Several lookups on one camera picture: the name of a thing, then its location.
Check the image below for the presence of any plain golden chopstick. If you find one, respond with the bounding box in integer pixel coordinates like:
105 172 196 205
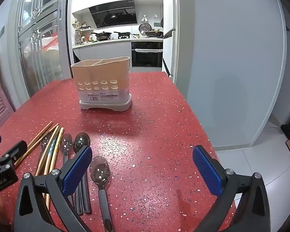
26 124 60 155
14 121 54 168

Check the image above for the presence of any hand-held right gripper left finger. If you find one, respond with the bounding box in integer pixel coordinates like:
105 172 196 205
13 146 93 232

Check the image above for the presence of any spice rack with bottles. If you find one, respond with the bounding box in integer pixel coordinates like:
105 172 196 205
74 22 96 44

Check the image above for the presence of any black wok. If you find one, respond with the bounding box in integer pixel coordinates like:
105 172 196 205
91 31 112 39

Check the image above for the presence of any beige plastic cutlery holder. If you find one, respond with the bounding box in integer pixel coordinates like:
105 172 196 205
71 56 133 112

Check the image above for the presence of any blue patterned golden chopstick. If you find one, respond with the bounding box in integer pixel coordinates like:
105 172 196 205
35 126 61 176

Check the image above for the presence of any dark wok with food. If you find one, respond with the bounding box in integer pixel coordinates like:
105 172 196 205
144 30 163 38

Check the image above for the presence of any round metal strainer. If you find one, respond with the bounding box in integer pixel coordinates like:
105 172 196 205
138 22 150 35

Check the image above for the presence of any glass sliding door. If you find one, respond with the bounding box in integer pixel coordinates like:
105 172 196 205
8 0 72 97

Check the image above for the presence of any black range hood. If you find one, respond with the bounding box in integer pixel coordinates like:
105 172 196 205
89 0 138 29

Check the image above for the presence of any black built-in oven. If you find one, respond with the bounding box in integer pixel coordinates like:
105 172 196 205
131 41 163 68

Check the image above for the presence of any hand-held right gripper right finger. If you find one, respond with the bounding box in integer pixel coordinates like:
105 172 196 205
192 145 271 232

